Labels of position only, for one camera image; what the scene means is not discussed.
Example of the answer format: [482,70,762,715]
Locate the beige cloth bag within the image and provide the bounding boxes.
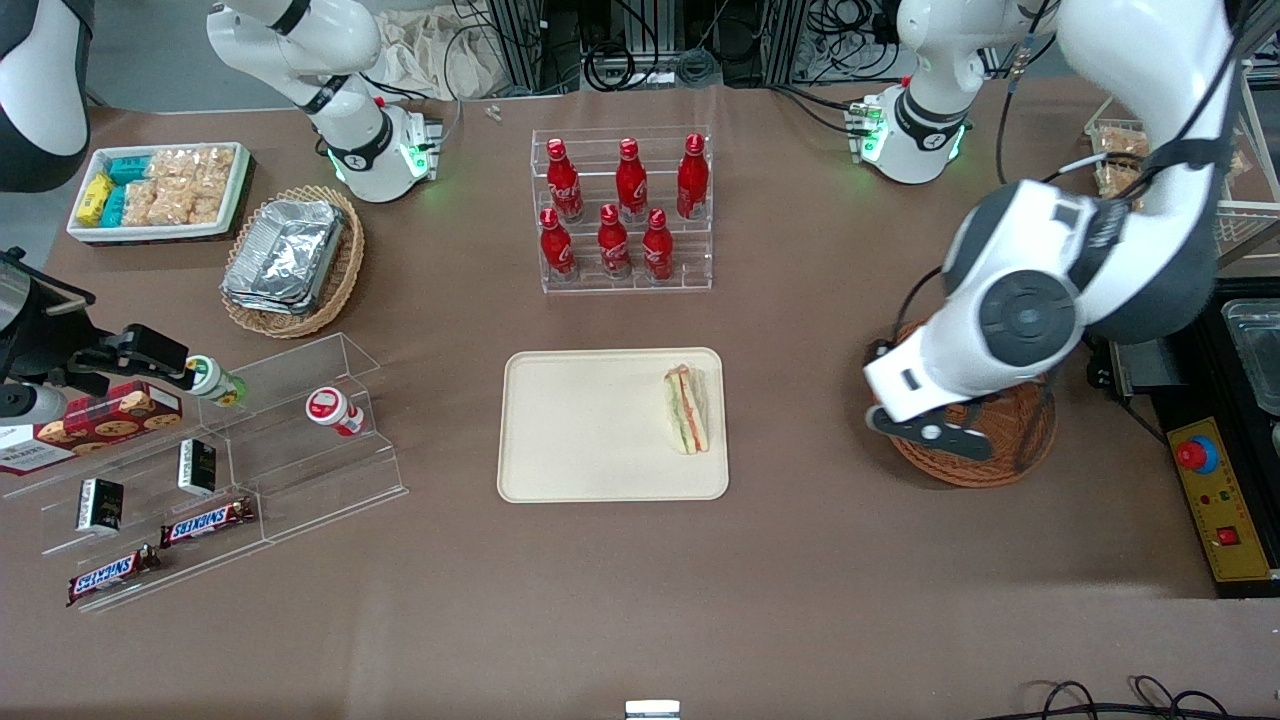
[372,8,503,101]

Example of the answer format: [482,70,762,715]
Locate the white wire rack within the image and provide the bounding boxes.
[1085,58,1280,269]

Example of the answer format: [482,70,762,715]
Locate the red tartan cookie box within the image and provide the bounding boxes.
[0,381,184,477]

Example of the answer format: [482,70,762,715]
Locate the red cola bottle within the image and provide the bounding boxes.
[539,207,577,282]
[614,138,649,223]
[597,204,633,280]
[545,138,584,224]
[676,133,710,221]
[641,208,675,282]

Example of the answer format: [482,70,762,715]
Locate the clear acrylic stepped shelf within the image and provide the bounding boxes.
[0,332,409,613]

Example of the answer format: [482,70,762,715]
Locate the clear plastic container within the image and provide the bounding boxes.
[1222,298,1280,416]

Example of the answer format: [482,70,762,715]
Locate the white rectangular plastic bin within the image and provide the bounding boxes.
[66,142,251,244]

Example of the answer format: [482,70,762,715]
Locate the black base cables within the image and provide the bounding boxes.
[768,82,866,137]

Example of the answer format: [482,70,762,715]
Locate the clear acrylic bottle rack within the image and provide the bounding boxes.
[530,125,714,294]

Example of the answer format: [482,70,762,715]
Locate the red cap yogurt bottle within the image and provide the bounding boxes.
[305,387,366,437]

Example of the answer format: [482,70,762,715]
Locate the green cap yogurt bottle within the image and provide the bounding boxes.
[185,355,247,408]

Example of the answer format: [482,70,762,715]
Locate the small black box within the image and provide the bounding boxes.
[178,439,217,497]
[77,478,125,534]

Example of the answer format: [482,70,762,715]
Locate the triangle sandwich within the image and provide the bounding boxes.
[663,364,711,456]

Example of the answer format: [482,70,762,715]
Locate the grey base cable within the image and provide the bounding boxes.
[360,70,465,153]

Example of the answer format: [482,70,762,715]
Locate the coiled black cable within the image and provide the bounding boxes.
[584,40,637,93]

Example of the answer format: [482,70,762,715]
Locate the round brown wicker basket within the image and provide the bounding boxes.
[872,318,1059,489]

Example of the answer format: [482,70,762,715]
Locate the black bracket box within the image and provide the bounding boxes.
[1085,335,1161,401]

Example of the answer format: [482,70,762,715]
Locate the black floor cables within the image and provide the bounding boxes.
[1005,676,1233,720]

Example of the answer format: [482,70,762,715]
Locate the oval tan wicker basket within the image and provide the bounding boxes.
[220,185,366,339]

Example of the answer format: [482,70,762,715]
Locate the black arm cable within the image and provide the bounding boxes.
[1148,0,1257,193]
[994,0,1063,187]

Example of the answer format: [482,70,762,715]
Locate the stacked aluminium foil trays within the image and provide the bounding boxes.
[222,199,347,316]

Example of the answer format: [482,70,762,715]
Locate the beige plastic tray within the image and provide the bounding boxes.
[497,347,730,503]

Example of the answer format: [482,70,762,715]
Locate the aluminium frame post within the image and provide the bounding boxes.
[497,0,549,97]

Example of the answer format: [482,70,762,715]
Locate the snickers chocolate bar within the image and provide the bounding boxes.
[160,498,256,548]
[67,546,163,607]

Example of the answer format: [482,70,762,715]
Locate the yellow snack packet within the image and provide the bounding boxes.
[77,176,115,227]

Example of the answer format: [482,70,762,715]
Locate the yellow emergency stop control box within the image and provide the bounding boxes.
[1168,418,1276,583]

